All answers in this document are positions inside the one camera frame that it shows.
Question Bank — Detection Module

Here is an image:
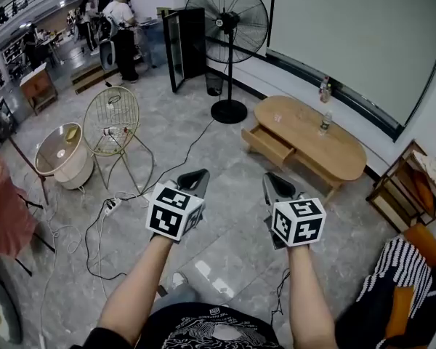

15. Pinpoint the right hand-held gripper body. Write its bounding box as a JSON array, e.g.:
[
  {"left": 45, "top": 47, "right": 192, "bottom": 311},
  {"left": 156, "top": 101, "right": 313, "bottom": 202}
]
[{"left": 262, "top": 172, "right": 327, "bottom": 251}]

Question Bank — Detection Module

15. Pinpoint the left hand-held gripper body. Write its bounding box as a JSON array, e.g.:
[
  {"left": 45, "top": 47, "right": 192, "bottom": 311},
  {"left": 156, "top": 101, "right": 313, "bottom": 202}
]
[{"left": 145, "top": 168, "right": 211, "bottom": 245}]

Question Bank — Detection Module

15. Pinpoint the wooden coffee table drawer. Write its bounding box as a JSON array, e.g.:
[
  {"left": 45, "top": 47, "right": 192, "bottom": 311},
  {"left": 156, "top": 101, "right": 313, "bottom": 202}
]
[{"left": 241, "top": 123, "right": 296, "bottom": 168}]

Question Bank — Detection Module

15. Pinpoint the person's left forearm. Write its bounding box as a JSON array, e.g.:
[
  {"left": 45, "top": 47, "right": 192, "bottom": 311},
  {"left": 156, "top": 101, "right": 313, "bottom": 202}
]
[{"left": 97, "top": 234, "right": 175, "bottom": 345}]

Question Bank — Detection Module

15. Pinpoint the person's right forearm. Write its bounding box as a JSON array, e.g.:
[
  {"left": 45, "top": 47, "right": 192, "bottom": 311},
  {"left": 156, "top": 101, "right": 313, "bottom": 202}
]
[{"left": 286, "top": 244, "right": 339, "bottom": 349}]

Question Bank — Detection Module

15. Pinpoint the wooden coffee table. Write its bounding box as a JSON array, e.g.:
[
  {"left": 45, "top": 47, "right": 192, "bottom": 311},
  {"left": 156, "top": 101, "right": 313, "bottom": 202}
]
[{"left": 245, "top": 95, "right": 368, "bottom": 205}]

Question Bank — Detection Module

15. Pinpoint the white power strip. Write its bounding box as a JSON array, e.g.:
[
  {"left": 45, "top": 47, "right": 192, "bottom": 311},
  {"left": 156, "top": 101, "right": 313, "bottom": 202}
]
[{"left": 104, "top": 197, "right": 123, "bottom": 216}]

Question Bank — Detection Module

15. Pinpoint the person's white shoe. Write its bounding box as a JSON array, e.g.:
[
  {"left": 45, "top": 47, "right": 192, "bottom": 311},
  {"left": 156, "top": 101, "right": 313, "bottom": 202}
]
[{"left": 158, "top": 270, "right": 190, "bottom": 298}]

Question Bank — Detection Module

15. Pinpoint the clear plastic water bottle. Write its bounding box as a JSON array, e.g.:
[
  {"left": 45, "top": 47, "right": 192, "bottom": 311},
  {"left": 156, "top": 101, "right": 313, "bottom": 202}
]
[{"left": 318, "top": 110, "right": 334, "bottom": 137}]

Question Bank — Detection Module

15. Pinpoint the cream round glass side table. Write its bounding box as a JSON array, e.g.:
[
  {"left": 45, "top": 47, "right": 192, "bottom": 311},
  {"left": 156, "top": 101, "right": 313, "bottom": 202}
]
[{"left": 33, "top": 121, "right": 95, "bottom": 190}]

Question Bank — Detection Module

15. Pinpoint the black white striped blanket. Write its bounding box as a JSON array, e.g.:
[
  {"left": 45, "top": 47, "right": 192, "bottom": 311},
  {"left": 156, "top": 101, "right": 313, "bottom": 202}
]
[{"left": 335, "top": 236, "right": 436, "bottom": 349}]

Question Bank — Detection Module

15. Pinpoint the person's black printed shirt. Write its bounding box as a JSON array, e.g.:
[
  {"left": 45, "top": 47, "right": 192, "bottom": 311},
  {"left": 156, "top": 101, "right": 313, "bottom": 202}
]
[{"left": 70, "top": 302, "right": 285, "bottom": 349}]

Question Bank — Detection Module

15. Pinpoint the orange sofa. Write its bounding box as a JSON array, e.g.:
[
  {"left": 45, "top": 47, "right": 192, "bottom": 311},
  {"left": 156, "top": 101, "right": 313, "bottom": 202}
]
[{"left": 402, "top": 222, "right": 436, "bottom": 269}]

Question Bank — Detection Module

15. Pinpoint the pink capped plastic bottle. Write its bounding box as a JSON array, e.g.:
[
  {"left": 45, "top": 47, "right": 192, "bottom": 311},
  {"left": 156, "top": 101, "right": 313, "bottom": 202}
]
[{"left": 319, "top": 76, "right": 333, "bottom": 104}]

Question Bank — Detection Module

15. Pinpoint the black mesh wastebasket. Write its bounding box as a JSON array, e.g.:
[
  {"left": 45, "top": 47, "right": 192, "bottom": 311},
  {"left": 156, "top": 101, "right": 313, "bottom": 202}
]
[{"left": 204, "top": 71, "right": 225, "bottom": 97}]

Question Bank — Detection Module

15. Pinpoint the orange cushion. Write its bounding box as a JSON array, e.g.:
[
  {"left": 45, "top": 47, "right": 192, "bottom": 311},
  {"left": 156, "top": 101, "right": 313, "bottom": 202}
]
[{"left": 384, "top": 285, "right": 416, "bottom": 338}]

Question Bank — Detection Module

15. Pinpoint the white crumpled cloth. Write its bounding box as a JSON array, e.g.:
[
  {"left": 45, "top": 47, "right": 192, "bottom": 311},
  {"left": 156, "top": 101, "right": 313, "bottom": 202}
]
[{"left": 411, "top": 150, "right": 436, "bottom": 189}]

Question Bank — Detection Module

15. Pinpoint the black tripod stand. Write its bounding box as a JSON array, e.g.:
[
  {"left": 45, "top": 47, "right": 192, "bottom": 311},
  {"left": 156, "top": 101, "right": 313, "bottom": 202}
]
[{"left": 0, "top": 96, "right": 57, "bottom": 278}]

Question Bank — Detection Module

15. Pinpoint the wooden step platform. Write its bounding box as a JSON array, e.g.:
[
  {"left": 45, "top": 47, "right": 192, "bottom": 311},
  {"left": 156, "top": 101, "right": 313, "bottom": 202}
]
[{"left": 70, "top": 65, "right": 120, "bottom": 95}]

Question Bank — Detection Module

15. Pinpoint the pink cloth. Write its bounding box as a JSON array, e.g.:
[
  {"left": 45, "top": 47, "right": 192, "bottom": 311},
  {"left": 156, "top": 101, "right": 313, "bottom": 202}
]
[{"left": 0, "top": 154, "right": 39, "bottom": 260}]

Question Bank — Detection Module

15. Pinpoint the black glass door cabinet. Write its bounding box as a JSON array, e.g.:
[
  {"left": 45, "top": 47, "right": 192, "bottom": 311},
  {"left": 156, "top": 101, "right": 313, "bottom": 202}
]
[{"left": 161, "top": 7, "right": 207, "bottom": 95}]

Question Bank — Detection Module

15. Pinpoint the white floor heater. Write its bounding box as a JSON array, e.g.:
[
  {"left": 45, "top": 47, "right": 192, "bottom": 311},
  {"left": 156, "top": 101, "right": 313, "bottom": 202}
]
[{"left": 98, "top": 39, "right": 118, "bottom": 73}]

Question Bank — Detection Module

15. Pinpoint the small wooden white top table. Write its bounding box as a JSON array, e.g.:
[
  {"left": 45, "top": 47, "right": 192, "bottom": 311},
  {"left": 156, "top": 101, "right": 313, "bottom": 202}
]
[{"left": 19, "top": 63, "right": 59, "bottom": 116}]

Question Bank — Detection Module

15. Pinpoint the white projector screen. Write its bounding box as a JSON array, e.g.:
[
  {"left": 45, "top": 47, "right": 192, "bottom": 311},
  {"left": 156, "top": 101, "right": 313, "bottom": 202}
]
[{"left": 266, "top": 0, "right": 436, "bottom": 142}]

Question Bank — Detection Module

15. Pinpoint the long black power cable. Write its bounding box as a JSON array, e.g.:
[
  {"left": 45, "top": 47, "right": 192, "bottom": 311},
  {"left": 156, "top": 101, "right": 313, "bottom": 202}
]
[{"left": 84, "top": 119, "right": 217, "bottom": 281}]

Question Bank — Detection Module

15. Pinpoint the thin black cable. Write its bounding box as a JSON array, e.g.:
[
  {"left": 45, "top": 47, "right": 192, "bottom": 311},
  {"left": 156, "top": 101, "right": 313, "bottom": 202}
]
[{"left": 270, "top": 267, "right": 292, "bottom": 327}]

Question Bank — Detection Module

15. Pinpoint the gold round wire chair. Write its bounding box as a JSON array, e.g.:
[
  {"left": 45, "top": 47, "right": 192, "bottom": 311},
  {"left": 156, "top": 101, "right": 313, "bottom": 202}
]
[{"left": 83, "top": 86, "right": 156, "bottom": 196}]

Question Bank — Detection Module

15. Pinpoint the wooden frame shelf rack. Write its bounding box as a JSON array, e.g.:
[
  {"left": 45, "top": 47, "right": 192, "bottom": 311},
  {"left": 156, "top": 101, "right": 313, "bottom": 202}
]
[{"left": 366, "top": 140, "right": 436, "bottom": 233}]

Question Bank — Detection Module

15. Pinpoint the white cable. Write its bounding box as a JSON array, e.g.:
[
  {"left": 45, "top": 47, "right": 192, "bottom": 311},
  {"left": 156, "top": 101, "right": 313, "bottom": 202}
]
[{"left": 38, "top": 185, "right": 112, "bottom": 348}]

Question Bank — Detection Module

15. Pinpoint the black pedestal fan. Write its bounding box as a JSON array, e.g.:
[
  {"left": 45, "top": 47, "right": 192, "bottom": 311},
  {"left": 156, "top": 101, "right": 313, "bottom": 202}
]
[{"left": 185, "top": 0, "right": 270, "bottom": 125}]

